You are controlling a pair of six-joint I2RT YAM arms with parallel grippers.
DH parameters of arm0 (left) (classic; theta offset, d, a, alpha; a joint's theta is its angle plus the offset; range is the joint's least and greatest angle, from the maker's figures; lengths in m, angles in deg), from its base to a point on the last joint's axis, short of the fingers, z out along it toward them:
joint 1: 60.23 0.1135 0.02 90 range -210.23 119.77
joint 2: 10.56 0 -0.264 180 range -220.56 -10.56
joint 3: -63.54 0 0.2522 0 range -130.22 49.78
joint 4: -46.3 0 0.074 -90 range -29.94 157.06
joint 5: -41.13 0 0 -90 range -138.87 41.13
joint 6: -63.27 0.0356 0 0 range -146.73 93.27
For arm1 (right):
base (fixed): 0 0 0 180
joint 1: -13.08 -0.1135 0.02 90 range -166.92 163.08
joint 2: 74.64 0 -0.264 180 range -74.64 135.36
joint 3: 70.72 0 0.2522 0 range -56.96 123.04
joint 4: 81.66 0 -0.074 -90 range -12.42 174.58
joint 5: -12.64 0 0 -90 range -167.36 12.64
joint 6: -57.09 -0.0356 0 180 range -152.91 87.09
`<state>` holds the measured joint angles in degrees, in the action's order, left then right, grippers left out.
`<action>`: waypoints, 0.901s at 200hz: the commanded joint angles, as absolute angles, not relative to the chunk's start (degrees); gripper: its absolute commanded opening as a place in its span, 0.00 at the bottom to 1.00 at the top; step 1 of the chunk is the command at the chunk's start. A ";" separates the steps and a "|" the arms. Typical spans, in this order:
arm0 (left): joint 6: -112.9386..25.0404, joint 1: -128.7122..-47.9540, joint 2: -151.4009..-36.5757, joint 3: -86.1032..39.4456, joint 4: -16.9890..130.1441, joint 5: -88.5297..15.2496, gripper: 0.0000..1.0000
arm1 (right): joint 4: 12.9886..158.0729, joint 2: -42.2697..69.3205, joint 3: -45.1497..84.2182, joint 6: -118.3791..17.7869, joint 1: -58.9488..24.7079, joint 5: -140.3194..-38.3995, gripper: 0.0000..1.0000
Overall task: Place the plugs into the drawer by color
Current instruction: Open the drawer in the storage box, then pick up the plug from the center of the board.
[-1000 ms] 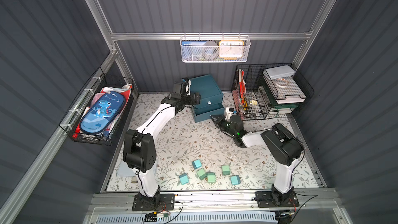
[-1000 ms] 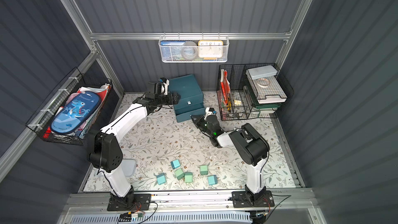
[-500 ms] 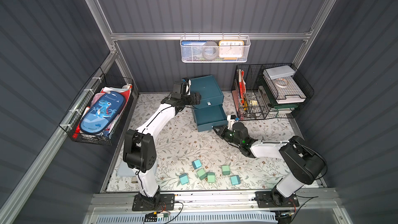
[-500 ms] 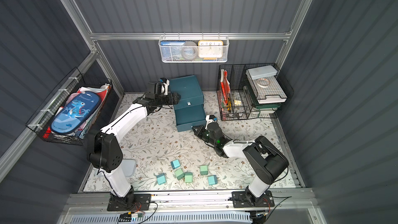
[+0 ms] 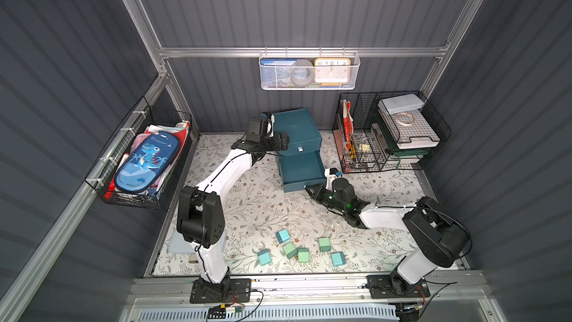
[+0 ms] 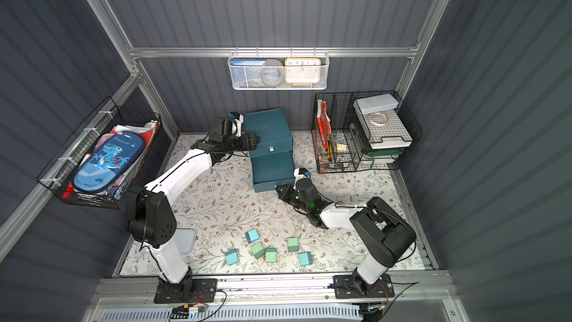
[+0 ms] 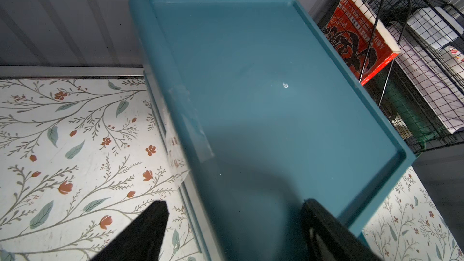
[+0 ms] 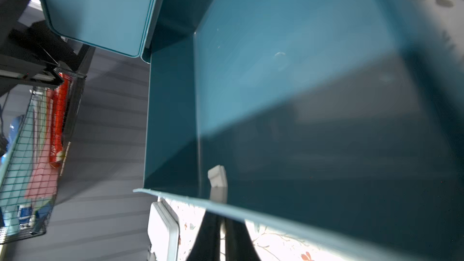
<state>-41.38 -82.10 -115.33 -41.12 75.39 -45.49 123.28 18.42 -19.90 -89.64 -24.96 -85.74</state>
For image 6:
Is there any blue dinosaur pencil case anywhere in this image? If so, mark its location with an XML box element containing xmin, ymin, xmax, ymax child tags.
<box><xmin>71</xmin><ymin>131</ymin><xmax>145</xmax><ymax>194</ymax></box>

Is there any green plug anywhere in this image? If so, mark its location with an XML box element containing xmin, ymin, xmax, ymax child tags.
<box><xmin>251</xmin><ymin>242</ymin><xmax>265</xmax><ymax>259</ymax></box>
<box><xmin>287</xmin><ymin>237</ymin><xmax>300</xmax><ymax>252</ymax></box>
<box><xmin>265</xmin><ymin>247</ymin><xmax>278</xmax><ymax>264</ymax></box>

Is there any green plug right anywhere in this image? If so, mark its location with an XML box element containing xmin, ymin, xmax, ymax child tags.
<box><xmin>287</xmin><ymin>237</ymin><xmax>300</xmax><ymax>252</ymax></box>

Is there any teal drawer cabinet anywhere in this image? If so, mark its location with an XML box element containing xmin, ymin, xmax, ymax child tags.
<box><xmin>244</xmin><ymin>108</ymin><xmax>295</xmax><ymax>193</ymax></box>

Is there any floral table mat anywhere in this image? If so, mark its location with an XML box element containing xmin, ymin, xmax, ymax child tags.
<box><xmin>119</xmin><ymin>131</ymin><xmax>406</xmax><ymax>277</ymax></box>

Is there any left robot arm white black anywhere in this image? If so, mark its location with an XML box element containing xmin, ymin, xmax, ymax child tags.
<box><xmin>127</xmin><ymin>112</ymin><xmax>260</xmax><ymax>289</ymax></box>

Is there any black wire side basket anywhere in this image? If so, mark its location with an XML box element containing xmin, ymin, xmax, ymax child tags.
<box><xmin>37</xmin><ymin>97</ymin><xmax>162</xmax><ymax>210</ymax></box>

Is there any white wire wall basket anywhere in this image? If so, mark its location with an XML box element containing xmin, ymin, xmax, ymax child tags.
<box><xmin>227</xmin><ymin>50</ymin><xmax>330</xmax><ymax>91</ymax></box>

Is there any blue plug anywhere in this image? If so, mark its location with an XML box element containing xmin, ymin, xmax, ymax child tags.
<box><xmin>298</xmin><ymin>251</ymin><xmax>313</xmax><ymax>267</ymax></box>
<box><xmin>225</xmin><ymin>249</ymin><xmax>239</xmax><ymax>266</ymax></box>
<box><xmin>245</xmin><ymin>229</ymin><xmax>260</xmax><ymax>244</ymax></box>

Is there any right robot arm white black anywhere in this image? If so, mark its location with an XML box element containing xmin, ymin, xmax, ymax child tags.
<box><xmin>275</xmin><ymin>168</ymin><xmax>416</xmax><ymax>296</ymax></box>

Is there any yellow alarm clock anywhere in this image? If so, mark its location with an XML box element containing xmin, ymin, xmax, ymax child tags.
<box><xmin>284</xmin><ymin>58</ymin><xmax>322</xmax><ymax>85</ymax></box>

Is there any green plug left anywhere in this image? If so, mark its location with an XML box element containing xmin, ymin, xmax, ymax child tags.
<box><xmin>251</xmin><ymin>242</ymin><xmax>265</xmax><ymax>259</ymax></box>

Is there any white box on organizer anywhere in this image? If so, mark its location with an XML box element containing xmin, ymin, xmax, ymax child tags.
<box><xmin>354</xmin><ymin>94</ymin><xmax>399</xmax><ymax>115</ymax></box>

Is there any green plug middle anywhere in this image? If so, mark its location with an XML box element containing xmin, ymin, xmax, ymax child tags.
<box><xmin>265</xmin><ymin>247</ymin><xmax>278</xmax><ymax>264</ymax></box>

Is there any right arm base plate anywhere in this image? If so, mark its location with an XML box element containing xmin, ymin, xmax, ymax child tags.
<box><xmin>329</xmin><ymin>274</ymin><xmax>395</xmax><ymax>300</ymax></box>

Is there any checkered notebook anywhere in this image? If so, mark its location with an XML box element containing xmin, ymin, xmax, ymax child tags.
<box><xmin>354</xmin><ymin>107</ymin><xmax>414</xmax><ymax>150</ymax></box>

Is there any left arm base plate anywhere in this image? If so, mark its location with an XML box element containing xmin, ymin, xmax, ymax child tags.
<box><xmin>153</xmin><ymin>278</ymin><xmax>217</xmax><ymax>304</ymax></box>

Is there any red book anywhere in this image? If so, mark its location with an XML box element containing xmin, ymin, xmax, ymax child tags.
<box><xmin>316</xmin><ymin>99</ymin><xmax>332</xmax><ymax>160</ymax></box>

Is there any black wire desk organizer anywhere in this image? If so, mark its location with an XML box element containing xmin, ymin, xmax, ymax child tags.
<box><xmin>311</xmin><ymin>91</ymin><xmax>422</xmax><ymax>174</ymax></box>

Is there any light blue tin box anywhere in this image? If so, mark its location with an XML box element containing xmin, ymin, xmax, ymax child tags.
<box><xmin>174</xmin><ymin>228</ymin><xmax>197</xmax><ymax>255</ymax></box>

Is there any grey tape roll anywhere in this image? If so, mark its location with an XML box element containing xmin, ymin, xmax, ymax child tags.
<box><xmin>260</xmin><ymin>59</ymin><xmax>284</xmax><ymax>86</ymax></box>

